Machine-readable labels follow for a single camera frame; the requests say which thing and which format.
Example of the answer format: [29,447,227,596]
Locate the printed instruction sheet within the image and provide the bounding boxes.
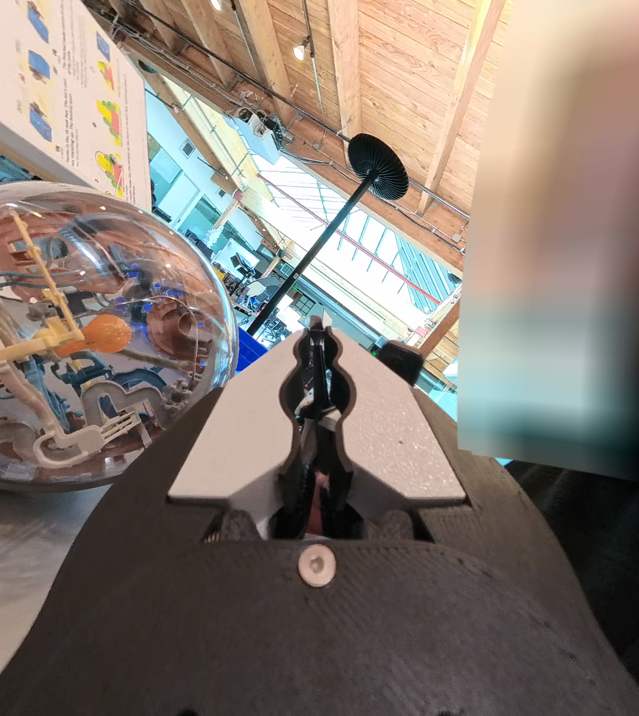
[0,0,152,211]

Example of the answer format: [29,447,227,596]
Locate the black stand pole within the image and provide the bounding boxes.
[247,135,410,334]

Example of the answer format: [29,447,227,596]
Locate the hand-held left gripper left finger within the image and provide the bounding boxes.
[169,328,314,522]

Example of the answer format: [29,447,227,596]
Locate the black flat-tip tweezers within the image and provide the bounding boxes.
[301,316,345,448]

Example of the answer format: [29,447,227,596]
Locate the blue storage bin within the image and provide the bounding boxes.
[236,334,270,372]

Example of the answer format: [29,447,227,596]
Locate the clear maze ball toy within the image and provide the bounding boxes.
[0,183,239,491]

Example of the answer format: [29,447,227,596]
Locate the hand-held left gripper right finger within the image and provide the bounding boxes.
[325,328,468,522]

